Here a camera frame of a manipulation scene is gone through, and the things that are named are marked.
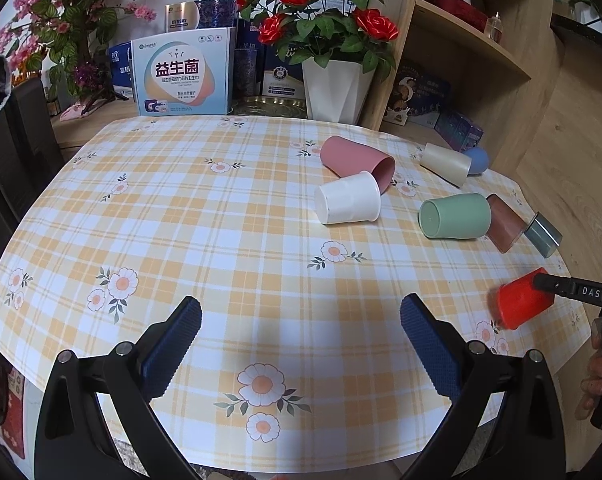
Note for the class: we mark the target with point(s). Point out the dark cookie box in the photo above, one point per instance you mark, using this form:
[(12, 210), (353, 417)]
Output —
[(416, 96)]

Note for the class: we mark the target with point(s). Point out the light blue probiotic box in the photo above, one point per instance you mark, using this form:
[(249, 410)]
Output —
[(183, 73)]

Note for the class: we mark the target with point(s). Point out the gold round tray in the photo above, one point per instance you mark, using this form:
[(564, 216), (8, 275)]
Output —
[(269, 106)]

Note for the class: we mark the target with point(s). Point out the cream plastic cup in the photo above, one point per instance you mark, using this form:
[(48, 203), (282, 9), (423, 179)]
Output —
[(449, 165)]

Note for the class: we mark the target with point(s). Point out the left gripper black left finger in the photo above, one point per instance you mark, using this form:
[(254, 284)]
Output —
[(73, 440)]

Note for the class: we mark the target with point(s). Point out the red plastic cup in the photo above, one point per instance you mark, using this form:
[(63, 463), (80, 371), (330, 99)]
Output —
[(519, 301)]

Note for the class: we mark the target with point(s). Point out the wooden shelf unit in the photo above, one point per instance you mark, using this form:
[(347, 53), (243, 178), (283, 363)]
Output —
[(505, 86)]

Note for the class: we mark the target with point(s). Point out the grey transparent cup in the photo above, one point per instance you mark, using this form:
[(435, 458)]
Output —
[(543, 235)]

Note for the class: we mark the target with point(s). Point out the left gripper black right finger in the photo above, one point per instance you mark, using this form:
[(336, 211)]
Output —
[(527, 441)]

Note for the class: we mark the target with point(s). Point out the green plastic cup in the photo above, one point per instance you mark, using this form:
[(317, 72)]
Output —
[(456, 217)]

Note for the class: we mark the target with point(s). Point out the white paper cup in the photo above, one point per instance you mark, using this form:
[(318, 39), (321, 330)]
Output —
[(348, 200)]

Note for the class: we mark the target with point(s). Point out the purple blue small box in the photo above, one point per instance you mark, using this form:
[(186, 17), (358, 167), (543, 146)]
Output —
[(458, 131)]

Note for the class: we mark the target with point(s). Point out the pink artificial flowers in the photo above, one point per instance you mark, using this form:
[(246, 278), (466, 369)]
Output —
[(74, 36)]

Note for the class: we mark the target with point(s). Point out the dark blue tall box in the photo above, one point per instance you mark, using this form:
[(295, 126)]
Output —
[(248, 61)]

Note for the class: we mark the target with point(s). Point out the blue plastic cup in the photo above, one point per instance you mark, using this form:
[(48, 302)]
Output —
[(479, 160)]

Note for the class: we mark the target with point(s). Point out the white flower pot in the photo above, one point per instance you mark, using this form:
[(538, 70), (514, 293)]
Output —
[(337, 92)]

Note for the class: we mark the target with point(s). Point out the brown transparent cup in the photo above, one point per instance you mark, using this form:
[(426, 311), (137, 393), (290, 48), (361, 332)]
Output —
[(506, 225)]

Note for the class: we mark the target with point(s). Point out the red rose bouquet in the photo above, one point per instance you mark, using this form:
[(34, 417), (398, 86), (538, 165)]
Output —
[(324, 31)]

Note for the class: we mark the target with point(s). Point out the yellow plaid tablecloth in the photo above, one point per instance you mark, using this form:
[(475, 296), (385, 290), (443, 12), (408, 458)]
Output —
[(301, 363)]

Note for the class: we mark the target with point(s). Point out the person's right hand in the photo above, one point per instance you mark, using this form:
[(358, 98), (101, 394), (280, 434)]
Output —
[(591, 386)]

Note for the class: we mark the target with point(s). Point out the dark chair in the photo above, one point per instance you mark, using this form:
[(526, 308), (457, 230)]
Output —
[(30, 156)]

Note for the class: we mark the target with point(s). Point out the pink plastic cup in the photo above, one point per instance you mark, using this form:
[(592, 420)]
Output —
[(345, 157)]

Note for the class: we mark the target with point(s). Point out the small glass bottle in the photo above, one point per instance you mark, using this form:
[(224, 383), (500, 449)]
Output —
[(494, 28)]

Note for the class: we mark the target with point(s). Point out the silver blue box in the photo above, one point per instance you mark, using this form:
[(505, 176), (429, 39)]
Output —
[(189, 15)]

